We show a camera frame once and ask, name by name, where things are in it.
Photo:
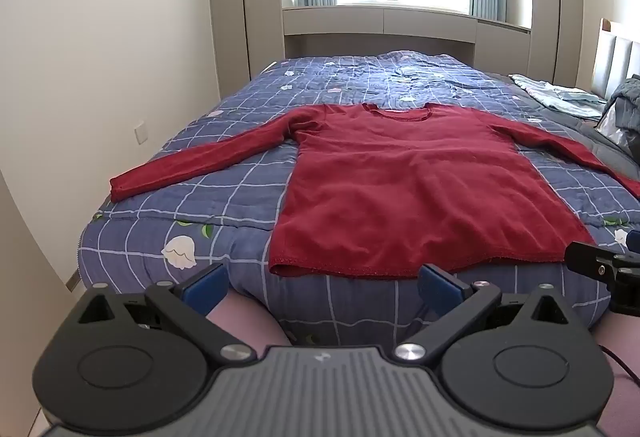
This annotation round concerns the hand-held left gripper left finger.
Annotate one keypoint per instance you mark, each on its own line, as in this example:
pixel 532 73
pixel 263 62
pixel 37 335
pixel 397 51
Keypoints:
pixel 207 288

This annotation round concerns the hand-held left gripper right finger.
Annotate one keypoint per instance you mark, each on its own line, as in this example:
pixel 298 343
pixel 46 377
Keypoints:
pixel 439 289

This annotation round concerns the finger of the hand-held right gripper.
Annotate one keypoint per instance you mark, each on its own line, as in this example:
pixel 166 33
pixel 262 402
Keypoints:
pixel 634 238
pixel 595 262

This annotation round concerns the red long-sleeve shirt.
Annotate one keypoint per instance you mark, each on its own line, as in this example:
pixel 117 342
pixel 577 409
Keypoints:
pixel 400 187

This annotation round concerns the dark grey clothes pile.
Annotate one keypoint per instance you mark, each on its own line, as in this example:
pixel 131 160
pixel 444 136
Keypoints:
pixel 627 109

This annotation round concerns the pink bed sheet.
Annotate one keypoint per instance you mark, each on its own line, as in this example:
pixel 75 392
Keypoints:
pixel 245 322

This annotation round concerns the blue checked floral quilt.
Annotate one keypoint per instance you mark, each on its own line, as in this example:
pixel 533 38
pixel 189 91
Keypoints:
pixel 240 197

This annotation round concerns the silver plastic bag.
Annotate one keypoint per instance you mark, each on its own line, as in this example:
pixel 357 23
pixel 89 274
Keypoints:
pixel 611 127

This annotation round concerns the dark grey blanket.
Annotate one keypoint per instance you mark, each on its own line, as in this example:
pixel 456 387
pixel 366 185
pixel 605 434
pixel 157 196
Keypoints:
pixel 545 109

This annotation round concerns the light blue folded cloth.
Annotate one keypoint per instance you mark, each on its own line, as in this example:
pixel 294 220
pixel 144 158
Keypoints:
pixel 560 97

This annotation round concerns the grey padded headboard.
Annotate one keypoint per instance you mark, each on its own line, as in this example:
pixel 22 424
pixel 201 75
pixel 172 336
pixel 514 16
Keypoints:
pixel 617 62

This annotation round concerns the beige window seat cabinet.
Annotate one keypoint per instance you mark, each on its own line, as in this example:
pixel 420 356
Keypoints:
pixel 380 22

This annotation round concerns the white wall socket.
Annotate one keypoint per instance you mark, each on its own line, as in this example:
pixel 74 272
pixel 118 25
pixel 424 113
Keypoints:
pixel 141 133

